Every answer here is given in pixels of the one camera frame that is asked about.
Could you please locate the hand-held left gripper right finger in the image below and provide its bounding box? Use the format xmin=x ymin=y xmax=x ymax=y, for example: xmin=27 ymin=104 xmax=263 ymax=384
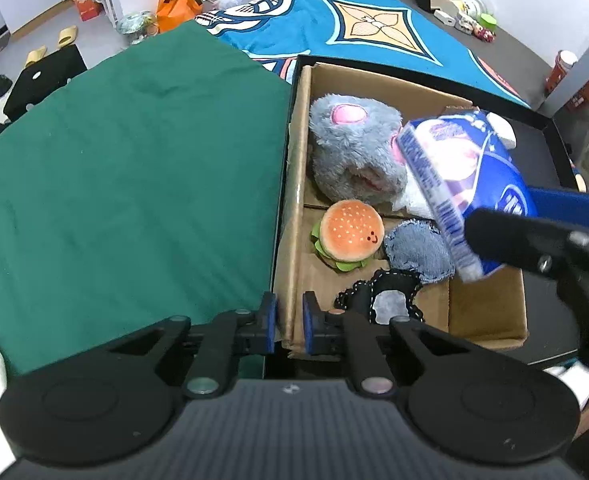
xmin=301 ymin=291 xmax=480 ymax=396

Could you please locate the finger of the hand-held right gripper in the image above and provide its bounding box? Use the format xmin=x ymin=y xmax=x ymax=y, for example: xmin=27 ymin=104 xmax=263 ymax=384
xmin=529 ymin=187 xmax=589 ymax=236
xmin=464 ymin=208 xmax=589 ymax=281

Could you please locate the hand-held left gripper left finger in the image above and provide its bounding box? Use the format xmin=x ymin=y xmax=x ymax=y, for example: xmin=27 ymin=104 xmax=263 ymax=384
xmin=109 ymin=291 xmax=279 ymax=398

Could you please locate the cardboard box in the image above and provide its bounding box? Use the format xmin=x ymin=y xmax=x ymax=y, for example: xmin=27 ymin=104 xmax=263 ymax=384
xmin=274 ymin=62 xmax=530 ymax=361

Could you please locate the blue and white snack bag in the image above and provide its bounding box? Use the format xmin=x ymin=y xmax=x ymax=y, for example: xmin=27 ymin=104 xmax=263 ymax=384
xmin=398 ymin=109 xmax=540 ymax=283

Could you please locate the burger plush toy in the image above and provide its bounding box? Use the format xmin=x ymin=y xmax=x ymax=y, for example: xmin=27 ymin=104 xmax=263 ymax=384
xmin=310 ymin=200 xmax=386 ymax=275

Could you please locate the blue denim cloth piece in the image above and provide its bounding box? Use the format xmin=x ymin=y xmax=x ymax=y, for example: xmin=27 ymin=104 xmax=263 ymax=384
xmin=383 ymin=219 xmax=457 ymax=285

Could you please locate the white soft packet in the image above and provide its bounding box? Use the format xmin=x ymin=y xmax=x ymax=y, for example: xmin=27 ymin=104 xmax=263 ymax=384
xmin=487 ymin=111 xmax=517 ymax=150

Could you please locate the white crumpled cloth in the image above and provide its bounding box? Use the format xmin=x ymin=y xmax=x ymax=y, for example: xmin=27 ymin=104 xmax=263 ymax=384
xmin=391 ymin=170 xmax=437 ymax=221

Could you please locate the red and white cup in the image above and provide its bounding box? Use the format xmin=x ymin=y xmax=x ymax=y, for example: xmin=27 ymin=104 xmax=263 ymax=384
xmin=545 ymin=50 xmax=579 ymax=96

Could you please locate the grey and pink plush toy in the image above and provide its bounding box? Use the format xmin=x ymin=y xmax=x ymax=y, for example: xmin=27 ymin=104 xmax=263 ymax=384
xmin=308 ymin=94 xmax=410 ymax=206

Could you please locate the green cloth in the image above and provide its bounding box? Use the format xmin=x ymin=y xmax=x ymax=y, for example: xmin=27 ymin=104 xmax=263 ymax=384
xmin=0 ymin=20 xmax=295 ymax=378

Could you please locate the blue printed blanket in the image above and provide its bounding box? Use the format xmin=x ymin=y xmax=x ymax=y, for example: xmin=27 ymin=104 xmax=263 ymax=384
xmin=194 ymin=0 xmax=532 ymax=108

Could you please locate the clear plastic bag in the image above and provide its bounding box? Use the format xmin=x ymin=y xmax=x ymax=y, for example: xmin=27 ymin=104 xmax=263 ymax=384
xmin=117 ymin=10 xmax=158 ymax=43

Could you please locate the orange bag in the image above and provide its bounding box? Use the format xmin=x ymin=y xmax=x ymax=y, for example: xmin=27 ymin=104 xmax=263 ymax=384
xmin=155 ymin=0 xmax=205 ymax=35

